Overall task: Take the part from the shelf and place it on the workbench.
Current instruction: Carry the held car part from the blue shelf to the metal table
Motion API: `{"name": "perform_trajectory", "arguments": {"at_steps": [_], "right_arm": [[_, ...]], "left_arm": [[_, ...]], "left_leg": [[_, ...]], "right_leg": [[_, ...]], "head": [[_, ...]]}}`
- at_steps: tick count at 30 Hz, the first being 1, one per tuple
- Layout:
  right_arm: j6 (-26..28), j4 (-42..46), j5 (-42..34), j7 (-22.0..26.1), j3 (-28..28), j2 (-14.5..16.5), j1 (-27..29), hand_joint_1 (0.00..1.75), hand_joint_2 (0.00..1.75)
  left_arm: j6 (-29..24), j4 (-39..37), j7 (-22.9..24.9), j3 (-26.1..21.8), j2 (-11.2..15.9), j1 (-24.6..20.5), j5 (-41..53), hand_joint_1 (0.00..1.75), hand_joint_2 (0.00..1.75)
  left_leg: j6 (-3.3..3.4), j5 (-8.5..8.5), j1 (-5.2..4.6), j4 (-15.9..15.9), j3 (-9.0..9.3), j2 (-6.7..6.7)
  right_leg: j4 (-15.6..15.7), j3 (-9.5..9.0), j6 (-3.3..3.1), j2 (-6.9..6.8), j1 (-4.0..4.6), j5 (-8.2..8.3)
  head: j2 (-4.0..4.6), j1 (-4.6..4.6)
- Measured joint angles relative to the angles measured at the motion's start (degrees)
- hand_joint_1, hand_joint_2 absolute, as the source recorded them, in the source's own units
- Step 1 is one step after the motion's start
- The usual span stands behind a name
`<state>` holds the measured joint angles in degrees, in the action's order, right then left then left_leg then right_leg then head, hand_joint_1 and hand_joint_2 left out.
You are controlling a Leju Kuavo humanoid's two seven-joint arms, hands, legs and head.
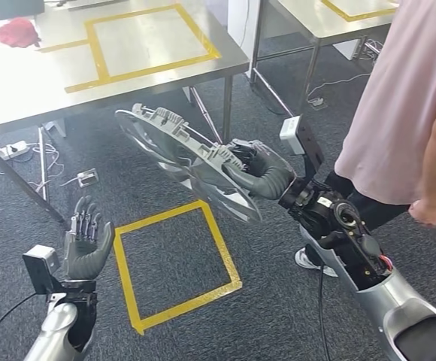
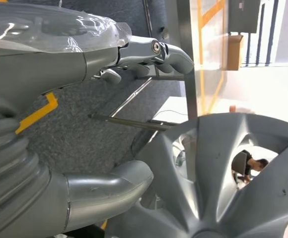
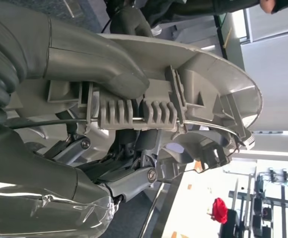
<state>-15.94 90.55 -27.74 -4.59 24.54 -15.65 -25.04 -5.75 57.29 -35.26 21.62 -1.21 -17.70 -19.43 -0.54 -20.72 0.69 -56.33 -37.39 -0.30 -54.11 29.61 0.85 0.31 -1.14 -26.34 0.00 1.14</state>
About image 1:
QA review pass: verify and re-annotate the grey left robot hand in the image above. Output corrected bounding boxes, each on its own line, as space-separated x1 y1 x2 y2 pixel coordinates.
63 195 116 281

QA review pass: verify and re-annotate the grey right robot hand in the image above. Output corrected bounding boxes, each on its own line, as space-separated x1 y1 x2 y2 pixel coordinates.
222 139 297 202

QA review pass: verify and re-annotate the silver plastic wheel hubcap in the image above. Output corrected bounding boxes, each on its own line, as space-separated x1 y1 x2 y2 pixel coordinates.
114 103 262 223

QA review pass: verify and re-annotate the steel workbench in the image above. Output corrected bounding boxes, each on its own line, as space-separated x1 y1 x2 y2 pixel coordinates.
0 0 250 231
250 0 399 114

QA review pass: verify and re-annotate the yellow workbench tape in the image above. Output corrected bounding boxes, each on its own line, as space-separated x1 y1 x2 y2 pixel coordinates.
321 0 399 23
37 4 222 95

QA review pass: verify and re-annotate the grey floor socket box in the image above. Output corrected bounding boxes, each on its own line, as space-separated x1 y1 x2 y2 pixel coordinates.
308 96 329 111
77 168 100 189

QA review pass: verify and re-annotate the white floor power strip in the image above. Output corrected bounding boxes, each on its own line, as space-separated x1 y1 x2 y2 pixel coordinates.
0 141 31 162

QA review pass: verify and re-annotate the white pillar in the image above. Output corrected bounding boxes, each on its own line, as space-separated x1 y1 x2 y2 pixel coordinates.
227 0 260 50

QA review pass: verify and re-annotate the person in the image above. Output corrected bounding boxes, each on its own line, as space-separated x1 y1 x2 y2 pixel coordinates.
295 0 436 278

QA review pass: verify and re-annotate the red cloth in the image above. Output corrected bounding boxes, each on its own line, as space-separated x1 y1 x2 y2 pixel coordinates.
0 17 42 50

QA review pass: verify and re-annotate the black keyboard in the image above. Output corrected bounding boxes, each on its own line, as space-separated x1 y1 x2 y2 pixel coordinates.
66 0 128 12

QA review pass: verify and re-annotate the black bag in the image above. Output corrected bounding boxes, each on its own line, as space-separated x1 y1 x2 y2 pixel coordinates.
0 0 45 22

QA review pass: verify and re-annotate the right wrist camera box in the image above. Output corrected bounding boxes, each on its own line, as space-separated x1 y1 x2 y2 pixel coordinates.
279 115 324 183

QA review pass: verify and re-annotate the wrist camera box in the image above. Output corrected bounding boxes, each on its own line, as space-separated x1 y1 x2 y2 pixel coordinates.
22 244 61 296
279 115 324 183

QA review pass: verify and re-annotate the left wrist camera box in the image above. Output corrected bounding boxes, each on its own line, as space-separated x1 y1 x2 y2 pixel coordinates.
22 244 61 296

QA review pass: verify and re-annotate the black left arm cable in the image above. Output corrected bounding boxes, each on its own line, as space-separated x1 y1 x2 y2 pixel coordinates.
0 293 38 361

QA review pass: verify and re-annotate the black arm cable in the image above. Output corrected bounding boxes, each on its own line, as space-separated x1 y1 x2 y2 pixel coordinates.
0 293 38 361
318 264 332 361

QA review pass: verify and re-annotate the white floor cable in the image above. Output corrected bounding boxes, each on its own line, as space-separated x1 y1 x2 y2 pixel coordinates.
306 71 373 101

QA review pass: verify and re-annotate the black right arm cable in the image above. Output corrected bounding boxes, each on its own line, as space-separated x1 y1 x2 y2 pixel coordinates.
318 264 332 361

